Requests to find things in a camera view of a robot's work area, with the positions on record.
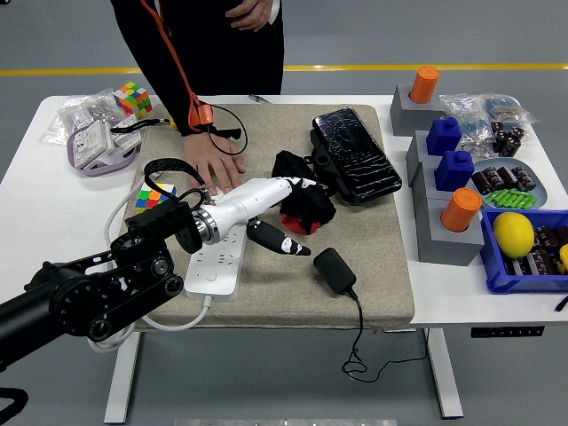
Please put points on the large grey block holder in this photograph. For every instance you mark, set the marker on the large grey block holder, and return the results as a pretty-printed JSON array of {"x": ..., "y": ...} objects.
[{"x": 444, "y": 248}]

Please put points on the black pen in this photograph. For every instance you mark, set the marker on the black pen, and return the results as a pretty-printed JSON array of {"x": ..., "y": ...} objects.
[{"x": 562, "y": 303}]

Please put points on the small yellow object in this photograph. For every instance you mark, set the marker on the small yellow object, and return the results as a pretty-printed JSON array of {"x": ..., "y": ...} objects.
[{"x": 563, "y": 257}]

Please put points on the clear bag of blue parts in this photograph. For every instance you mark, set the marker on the clear bag of blue parts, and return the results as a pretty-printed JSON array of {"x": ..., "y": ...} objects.
[
  {"x": 506, "y": 106},
  {"x": 470, "y": 120}
]

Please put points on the white table leg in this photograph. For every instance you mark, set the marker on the white table leg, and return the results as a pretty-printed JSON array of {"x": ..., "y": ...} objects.
[
  {"x": 122, "y": 377},
  {"x": 444, "y": 377}
]

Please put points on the silver pen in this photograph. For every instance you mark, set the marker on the silver pen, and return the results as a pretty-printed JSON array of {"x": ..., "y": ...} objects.
[{"x": 259, "y": 98}]

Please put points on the person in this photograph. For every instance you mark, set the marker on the person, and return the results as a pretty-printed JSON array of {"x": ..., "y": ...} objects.
[{"x": 222, "y": 53}]

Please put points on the blue bottle-shaped block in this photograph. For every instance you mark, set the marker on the blue bottle-shaped block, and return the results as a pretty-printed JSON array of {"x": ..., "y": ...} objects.
[
  {"x": 453, "y": 171},
  {"x": 444, "y": 135}
]

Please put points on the person's left hand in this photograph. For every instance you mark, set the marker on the person's left hand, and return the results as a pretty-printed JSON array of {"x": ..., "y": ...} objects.
[{"x": 253, "y": 15}]

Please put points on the yellow lemon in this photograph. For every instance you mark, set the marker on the yellow lemon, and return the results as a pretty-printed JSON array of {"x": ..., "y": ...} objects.
[{"x": 514, "y": 235}]

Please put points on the blue-grey plate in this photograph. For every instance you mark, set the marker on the blue-grey plate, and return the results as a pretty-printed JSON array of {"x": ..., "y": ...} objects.
[{"x": 540, "y": 188}]

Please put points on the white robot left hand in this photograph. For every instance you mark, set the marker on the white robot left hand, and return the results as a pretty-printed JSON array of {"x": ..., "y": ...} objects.
[{"x": 253, "y": 199}]

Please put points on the clear bag of black capacitors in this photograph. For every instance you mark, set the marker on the clear bag of black capacitors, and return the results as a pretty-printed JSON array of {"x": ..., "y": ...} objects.
[{"x": 508, "y": 137}]

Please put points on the black table control panel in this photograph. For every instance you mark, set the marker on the black table control panel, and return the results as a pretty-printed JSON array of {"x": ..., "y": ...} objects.
[{"x": 508, "y": 332}]

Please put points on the purple tray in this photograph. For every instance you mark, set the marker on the purple tray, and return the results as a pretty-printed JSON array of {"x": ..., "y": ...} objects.
[{"x": 71, "y": 155}]

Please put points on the black capacitor pile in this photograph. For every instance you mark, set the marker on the black capacitor pile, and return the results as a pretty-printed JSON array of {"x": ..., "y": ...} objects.
[{"x": 543, "y": 262}]

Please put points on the colourful puzzle cube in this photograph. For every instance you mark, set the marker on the colourful puzzle cube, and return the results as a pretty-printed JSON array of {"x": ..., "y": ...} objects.
[
  {"x": 153, "y": 195},
  {"x": 133, "y": 100}
]

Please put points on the person's right forearm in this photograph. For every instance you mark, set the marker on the person's right forearm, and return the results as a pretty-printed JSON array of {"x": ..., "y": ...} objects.
[{"x": 175, "y": 97}]

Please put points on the grey-brown fabric mat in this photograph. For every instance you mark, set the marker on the grey-brown fabric mat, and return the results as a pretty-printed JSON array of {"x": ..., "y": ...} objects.
[{"x": 355, "y": 266}]

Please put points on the person's right hand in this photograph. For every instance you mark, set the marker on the person's right hand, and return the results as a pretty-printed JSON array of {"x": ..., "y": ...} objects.
[{"x": 213, "y": 160}]

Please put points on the black plastic bracket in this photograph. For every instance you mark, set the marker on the black plastic bracket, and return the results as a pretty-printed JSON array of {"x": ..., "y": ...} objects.
[{"x": 323, "y": 164}]

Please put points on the black folded cloth with red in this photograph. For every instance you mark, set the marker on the black folded cloth with red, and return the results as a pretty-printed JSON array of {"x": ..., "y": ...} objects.
[{"x": 306, "y": 213}]

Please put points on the green battery pile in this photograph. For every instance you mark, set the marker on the green battery pile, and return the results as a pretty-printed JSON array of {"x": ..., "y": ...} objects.
[{"x": 510, "y": 199}]

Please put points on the white wall socket panel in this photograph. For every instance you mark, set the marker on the white wall socket panel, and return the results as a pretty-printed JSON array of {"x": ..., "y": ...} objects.
[
  {"x": 91, "y": 142},
  {"x": 128, "y": 141}
]

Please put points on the blue plastic bin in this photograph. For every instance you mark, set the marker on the blue plastic bin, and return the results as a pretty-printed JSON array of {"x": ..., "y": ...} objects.
[{"x": 510, "y": 284}]

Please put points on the black foil-wrapped flat box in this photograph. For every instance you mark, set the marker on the black foil-wrapped flat box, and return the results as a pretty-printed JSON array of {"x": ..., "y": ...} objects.
[{"x": 355, "y": 151}]

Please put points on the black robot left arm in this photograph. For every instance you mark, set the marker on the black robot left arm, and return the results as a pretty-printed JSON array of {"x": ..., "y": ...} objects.
[{"x": 89, "y": 293}]

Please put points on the orange cylinder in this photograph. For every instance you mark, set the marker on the orange cylinder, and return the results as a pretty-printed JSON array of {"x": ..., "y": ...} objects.
[
  {"x": 461, "y": 208},
  {"x": 423, "y": 84}
]

